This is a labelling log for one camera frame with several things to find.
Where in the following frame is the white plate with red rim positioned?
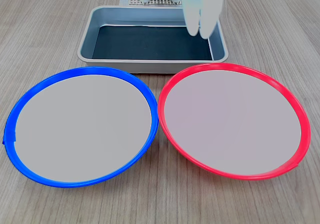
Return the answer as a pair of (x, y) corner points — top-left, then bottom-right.
(157, 63), (312, 181)

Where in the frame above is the black mat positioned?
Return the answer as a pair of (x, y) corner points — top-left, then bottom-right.
(91, 25), (213, 61)

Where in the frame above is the steel tray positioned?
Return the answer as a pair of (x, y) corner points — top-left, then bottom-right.
(77, 5), (230, 74)

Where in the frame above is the white plate with blue rim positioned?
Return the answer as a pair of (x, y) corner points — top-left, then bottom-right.
(2, 66), (160, 188)

